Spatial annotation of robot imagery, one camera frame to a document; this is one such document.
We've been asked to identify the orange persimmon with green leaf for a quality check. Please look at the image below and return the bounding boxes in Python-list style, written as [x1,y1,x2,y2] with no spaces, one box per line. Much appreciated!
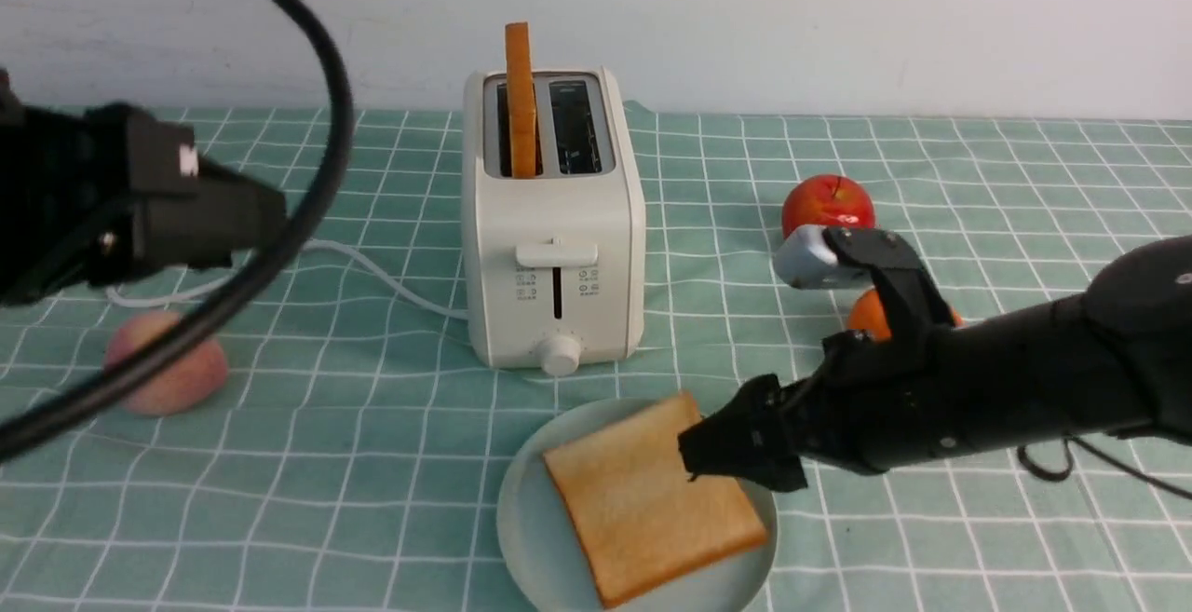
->
[846,288,966,342]

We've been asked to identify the thick black cable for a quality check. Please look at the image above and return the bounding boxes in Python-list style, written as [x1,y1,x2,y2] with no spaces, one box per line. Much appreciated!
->
[0,0,356,460]

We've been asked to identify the green checkered tablecloth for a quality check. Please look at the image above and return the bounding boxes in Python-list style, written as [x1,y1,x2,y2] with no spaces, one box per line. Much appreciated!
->
[1,106,1191,611]

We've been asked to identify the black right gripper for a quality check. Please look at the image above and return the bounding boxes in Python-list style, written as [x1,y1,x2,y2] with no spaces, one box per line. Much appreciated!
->
[678,225,960,494]

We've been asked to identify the white power cord with plug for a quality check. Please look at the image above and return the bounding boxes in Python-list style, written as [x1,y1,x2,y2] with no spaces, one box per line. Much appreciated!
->
[104,237,468,322]

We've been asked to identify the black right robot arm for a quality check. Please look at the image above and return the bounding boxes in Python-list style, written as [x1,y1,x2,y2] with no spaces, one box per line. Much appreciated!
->
[678,224,1191,493]

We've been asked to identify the light blue round plate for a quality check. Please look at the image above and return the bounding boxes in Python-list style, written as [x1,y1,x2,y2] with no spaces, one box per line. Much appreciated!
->
[495,397,780,611]

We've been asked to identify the thin black cable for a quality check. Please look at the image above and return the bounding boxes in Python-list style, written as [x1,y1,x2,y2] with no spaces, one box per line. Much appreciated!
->
[1016,435,1192,502]

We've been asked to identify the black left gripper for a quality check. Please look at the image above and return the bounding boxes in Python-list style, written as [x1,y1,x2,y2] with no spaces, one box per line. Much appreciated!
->
[1,84,287,307]

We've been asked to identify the toasted bread slice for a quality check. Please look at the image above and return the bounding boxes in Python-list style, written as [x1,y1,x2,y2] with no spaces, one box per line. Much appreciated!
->
[504,21,539,179]
[542,392,769,608]

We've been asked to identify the white two-slot toaster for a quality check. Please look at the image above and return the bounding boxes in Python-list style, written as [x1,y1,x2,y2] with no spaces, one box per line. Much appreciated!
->
[461,68,647,377]

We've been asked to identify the red apple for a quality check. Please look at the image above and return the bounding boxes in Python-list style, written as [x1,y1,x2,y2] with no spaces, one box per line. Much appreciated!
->
[780,174,877,239]

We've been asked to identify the pink peach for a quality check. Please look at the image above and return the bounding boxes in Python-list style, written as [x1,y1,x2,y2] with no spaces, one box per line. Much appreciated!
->
[103,310,229,418]

